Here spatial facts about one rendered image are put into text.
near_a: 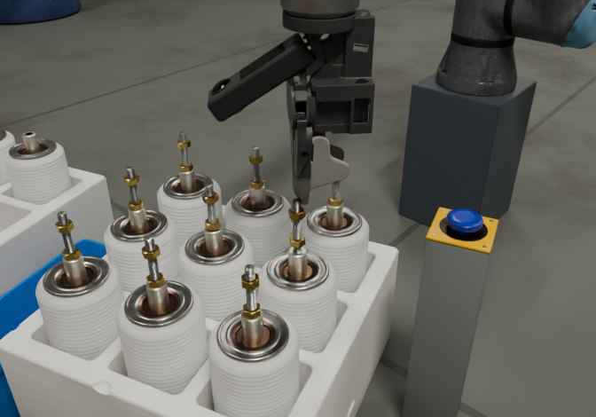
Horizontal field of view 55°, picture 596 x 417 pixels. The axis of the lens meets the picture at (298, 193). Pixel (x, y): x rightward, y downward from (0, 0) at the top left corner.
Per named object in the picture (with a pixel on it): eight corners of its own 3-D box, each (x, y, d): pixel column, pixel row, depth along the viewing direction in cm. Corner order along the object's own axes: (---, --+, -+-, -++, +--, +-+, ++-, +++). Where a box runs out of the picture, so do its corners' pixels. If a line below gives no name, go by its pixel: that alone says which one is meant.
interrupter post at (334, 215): (337, 230, 77) (338, 209, 75) (322, 224, 78) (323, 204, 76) (346, 222, 78) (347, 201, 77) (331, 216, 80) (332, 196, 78)
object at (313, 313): (279, 415, 72) (276, 306, 63) (254, 363, 80) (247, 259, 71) (347, 390, 76) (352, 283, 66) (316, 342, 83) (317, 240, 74)
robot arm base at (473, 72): (457, 66, 121) (464, 18, 116) (527, 81, 113) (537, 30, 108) (421, 83, 111) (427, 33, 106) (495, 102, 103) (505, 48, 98)
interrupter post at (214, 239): (202, 247, 73) (200, 225, 72) (220, 241, 74) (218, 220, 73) (209, 256, 72) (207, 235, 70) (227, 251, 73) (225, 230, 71)
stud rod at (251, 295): (246, 326, 58) (242, 268, 55) (250, 320, 59) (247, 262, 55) (254, 329, 58) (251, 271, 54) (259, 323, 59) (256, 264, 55)
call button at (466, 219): (448, 218, 68) (450, 204, 67) (482, 226, 66) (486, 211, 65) (441, 236, 65) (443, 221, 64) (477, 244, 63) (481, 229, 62)
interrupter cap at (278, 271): (280, 300, 64) (280, 295, 64) (257, 263, 70) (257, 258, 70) (340, 282, 67) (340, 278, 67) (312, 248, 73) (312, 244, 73)
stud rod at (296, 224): (293, 253, 68) (291, 198, 64) (301, 251, 68) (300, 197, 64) (294, 257, 67) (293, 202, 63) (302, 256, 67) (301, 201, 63)
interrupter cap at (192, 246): (176, 242, 74) (176, 238, 74) (231, 226, 77) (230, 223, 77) (197, 274, 68) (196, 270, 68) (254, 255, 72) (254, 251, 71)
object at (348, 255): (342, 353, 81) (348, 250, 72) (286, 327, 86) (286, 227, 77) (372, 315, 88) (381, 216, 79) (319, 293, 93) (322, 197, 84)
